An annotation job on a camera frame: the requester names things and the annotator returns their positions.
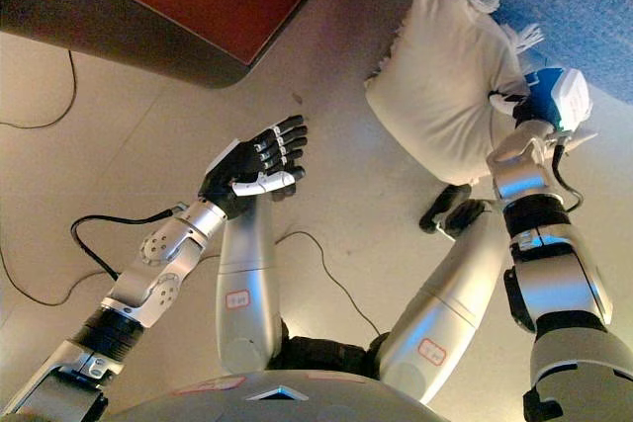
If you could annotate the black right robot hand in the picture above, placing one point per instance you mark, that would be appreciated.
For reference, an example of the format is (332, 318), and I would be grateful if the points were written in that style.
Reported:
(564, 96)

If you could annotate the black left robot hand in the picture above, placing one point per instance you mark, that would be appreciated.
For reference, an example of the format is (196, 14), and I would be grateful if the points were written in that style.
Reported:
(247, 165)

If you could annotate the white fringed pillow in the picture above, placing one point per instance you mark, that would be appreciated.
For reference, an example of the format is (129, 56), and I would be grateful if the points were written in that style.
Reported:
(440, 86)

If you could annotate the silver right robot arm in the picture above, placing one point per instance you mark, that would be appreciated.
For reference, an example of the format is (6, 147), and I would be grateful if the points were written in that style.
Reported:
(554, 274)

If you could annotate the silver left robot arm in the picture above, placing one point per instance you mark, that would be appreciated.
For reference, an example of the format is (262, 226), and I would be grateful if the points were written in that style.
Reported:
(148, 283)

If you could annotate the grey fabric armchair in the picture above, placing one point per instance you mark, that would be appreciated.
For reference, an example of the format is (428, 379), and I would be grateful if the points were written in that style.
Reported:
(569, 7)

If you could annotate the silver left robot leg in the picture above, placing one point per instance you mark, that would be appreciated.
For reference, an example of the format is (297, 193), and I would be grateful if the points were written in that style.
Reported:
(247, 283)

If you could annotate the silver robot leg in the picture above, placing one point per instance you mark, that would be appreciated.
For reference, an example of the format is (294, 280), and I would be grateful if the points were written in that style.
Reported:
(445, 303)
(247, 283)

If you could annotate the black right robot foot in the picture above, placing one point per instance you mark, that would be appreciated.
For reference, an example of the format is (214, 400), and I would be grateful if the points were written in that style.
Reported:
(450, 212)

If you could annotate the black robot waist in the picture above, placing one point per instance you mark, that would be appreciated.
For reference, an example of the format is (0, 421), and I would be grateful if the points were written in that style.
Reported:
(326, 350)

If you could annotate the grey robot torso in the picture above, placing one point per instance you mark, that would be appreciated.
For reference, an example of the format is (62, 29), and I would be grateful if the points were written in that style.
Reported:
(277, 397)

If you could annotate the silver right robot leg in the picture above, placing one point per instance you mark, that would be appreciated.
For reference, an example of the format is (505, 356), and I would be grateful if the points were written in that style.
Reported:
(445, 303)

